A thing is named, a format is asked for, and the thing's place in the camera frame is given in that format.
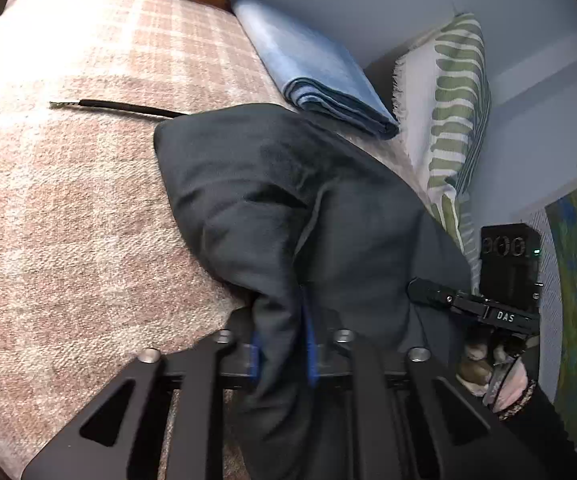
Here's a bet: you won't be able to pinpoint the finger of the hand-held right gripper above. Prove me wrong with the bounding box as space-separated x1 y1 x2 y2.
407 278 469 312

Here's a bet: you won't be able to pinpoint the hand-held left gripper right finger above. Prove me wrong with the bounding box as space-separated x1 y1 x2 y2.
301 304 555 480

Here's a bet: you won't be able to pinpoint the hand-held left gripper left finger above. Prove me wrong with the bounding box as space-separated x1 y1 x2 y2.
21 330 265 480

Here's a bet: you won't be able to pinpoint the dark grey pants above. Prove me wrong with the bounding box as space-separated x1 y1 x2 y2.
50 99 475 480

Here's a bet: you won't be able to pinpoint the person's right forearm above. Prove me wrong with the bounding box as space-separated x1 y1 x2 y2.
497 379 577 480

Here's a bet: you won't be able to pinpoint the person's right hand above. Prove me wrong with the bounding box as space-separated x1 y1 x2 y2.
456 335 530 411

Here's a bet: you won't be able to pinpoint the green patterned white pillow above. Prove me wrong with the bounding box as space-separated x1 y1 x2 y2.
393 12 492 297

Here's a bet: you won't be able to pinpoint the pink plaid bed blanket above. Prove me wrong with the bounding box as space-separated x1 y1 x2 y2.
0 0 419 480

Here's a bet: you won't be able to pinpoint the folded blue cloth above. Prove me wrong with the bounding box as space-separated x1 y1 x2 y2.
226 0 401 141

